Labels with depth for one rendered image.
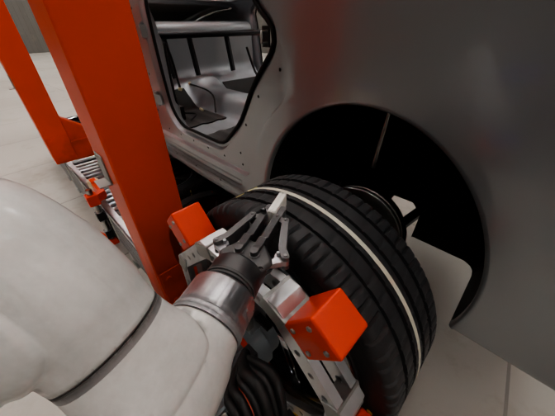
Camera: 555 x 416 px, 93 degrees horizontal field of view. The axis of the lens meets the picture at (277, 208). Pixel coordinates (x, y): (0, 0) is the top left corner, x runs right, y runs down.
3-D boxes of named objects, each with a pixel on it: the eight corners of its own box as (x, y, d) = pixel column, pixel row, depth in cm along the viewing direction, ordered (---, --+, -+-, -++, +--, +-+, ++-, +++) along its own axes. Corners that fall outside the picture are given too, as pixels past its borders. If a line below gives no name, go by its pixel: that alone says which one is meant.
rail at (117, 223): (205, 318, 143) (197, 292, 130) (189, 329, 138) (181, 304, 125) (77, 171, 283) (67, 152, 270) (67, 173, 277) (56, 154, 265)
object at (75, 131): (139, 143, 256) (128, 106, 236) (78, 159, 226) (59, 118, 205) (133, 138, 266) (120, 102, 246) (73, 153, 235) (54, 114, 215)
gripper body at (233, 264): (203, 300, 38) (233, 256, 45) (258, 317, 35) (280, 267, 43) (193, 263, 34) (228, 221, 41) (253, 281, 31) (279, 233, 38)
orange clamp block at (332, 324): (334, 328, 46) (370, 324, 39) (306, 362, 42) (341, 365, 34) (310, 295, 47) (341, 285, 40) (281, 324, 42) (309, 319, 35)
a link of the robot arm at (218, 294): (242, 362, 31) (261, 319, 36) (234, 319, 26) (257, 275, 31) (178, 338, 34) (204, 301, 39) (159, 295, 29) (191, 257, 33)
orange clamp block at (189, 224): (217, 231, 65) (198, 200, 65) (189, 248, 61) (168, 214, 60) (209, 237, 71) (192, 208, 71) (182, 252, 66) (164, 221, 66)
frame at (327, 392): (337, 453, 68) (390, 349, 36) (322, 479, 64) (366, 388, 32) (215, 318, 99) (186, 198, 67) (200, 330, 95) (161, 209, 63)
